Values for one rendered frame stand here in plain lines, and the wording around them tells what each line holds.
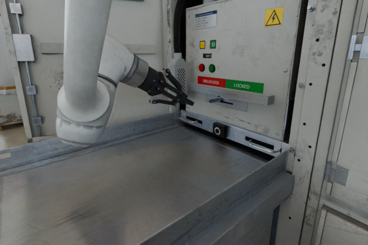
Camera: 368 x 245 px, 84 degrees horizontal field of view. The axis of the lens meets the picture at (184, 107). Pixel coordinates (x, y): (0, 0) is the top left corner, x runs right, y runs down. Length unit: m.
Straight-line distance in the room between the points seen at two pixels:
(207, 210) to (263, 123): 0.40
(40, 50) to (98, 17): 0.70
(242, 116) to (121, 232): 0.54
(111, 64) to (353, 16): 0.56
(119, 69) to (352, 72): 0.54
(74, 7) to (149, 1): 0.75
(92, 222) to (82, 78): 0.31
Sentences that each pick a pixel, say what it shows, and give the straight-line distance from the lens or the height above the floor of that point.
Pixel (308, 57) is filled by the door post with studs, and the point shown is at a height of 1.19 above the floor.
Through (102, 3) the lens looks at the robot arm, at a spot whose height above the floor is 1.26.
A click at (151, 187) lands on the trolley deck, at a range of 0.60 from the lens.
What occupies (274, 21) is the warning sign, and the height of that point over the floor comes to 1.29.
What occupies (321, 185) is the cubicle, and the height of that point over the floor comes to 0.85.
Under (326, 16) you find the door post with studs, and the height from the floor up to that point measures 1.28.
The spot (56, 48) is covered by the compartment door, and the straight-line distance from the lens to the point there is 1.00.
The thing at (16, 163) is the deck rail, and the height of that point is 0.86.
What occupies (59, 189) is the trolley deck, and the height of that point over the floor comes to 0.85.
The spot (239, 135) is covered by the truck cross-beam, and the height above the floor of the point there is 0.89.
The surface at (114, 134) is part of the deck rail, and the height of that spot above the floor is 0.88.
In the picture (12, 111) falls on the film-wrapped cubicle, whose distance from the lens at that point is 4.48.
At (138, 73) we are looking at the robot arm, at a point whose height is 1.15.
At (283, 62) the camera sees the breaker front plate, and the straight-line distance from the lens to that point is 0.70.
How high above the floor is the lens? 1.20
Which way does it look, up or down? 14 degrees down
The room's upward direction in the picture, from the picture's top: straight up
